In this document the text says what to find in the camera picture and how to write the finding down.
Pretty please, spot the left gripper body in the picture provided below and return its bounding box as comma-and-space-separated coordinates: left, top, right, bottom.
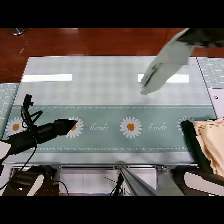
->
35, 118, 79, 144

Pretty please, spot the person's hand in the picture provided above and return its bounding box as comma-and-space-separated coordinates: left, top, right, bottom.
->
139, 28, 198, 96

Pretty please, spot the beige garment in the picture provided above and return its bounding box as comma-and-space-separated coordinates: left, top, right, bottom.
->
193, 117, 224, 178

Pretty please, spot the black cable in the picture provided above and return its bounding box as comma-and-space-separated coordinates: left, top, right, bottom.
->
0, 107, 40, 191
104, 171, 127, 197

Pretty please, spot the silver frame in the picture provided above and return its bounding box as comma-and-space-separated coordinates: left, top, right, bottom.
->
6, 161, 190, 197

